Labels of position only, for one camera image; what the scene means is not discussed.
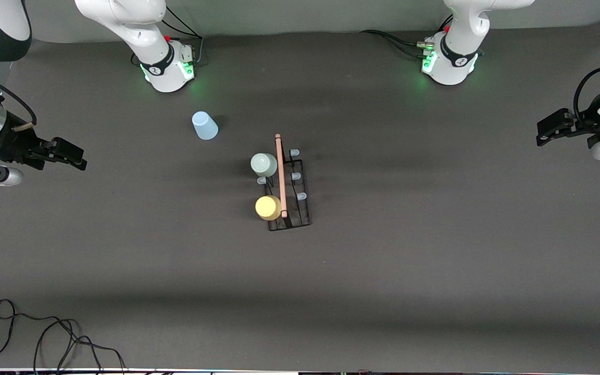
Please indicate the yellow plastic cup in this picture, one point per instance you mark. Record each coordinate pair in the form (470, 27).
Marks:
(267, 208)

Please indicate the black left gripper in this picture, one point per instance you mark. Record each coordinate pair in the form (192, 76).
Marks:
(587, 126)

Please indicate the pale green plastic cup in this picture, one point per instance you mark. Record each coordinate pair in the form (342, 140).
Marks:
(263, 164)

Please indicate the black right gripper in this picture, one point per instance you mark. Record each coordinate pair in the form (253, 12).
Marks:
(17, 144)

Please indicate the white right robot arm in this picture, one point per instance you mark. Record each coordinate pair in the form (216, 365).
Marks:
(138, 31)

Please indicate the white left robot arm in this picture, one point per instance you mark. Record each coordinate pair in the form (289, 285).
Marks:
(459, 41)

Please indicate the light blue plastic cup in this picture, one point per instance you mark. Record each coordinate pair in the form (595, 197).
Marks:
(205, 126)

